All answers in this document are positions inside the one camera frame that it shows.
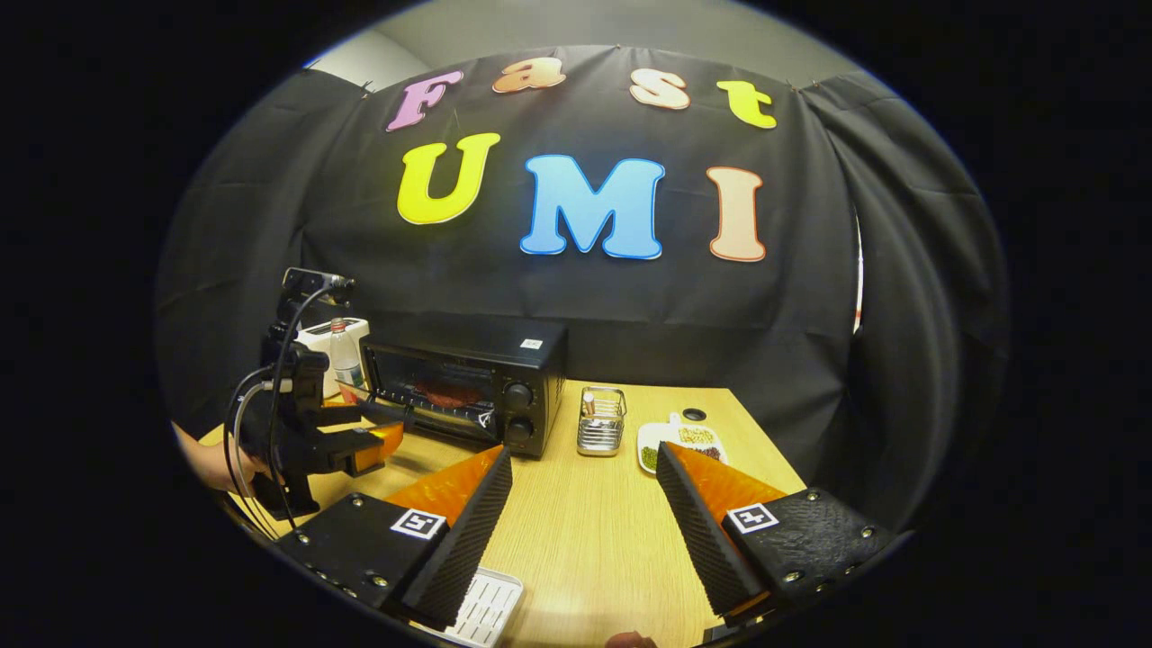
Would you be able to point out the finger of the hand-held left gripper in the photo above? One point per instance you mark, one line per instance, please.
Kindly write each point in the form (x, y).
(369, 414)
(369, 450)

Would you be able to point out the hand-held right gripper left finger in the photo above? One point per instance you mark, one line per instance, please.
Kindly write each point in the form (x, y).
(463, 549)

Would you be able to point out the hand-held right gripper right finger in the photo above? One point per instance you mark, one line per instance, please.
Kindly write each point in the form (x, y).
(702, 540)

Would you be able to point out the reddish brown meat piece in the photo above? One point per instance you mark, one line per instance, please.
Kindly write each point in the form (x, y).
(450, 393)

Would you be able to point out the reddish brown food piece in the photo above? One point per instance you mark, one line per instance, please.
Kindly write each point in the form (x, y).
(630, 640)

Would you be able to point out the black electric oven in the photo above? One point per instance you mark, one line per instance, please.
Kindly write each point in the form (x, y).
(531, 396)

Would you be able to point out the clear plastic bottle red label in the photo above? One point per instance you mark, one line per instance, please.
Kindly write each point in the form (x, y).
(346, 360)

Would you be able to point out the white grid tray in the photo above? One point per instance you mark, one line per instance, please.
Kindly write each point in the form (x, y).
(486, 607)

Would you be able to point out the white toaster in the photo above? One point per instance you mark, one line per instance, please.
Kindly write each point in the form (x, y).
(310, 340)

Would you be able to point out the white divided dish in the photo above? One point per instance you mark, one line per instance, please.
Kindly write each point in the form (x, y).
(652, 445)

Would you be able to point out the black round cap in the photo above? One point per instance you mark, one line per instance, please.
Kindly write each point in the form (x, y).
(694, 414)

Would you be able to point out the black backdrop cloth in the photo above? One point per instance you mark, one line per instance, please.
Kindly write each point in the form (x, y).
(630, 315)

